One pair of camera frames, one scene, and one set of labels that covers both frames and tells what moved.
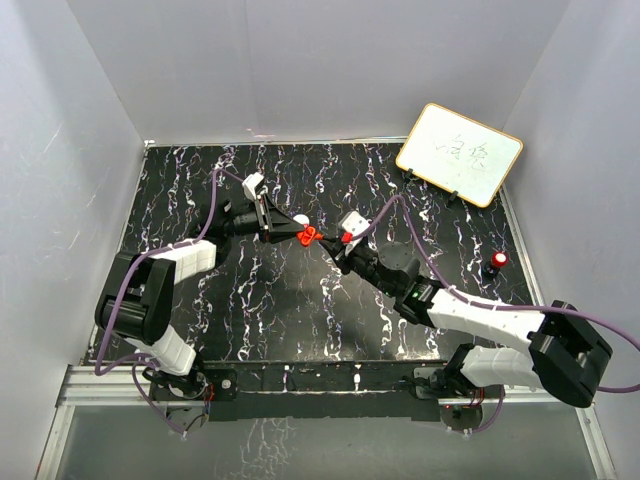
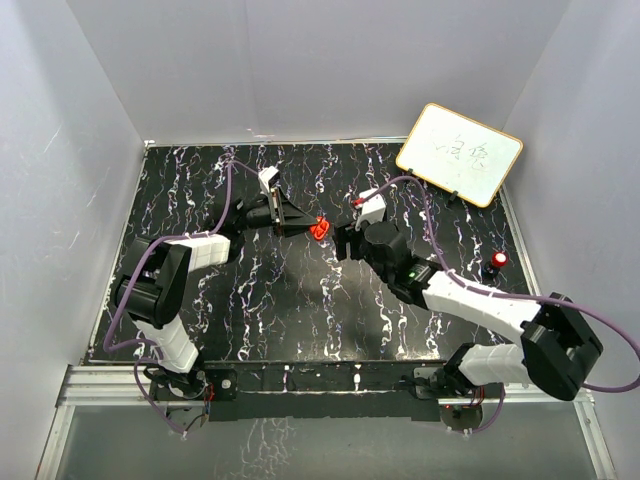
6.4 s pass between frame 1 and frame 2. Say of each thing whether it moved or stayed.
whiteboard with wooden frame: stayed
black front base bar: stayed
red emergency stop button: stayed
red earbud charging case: moved
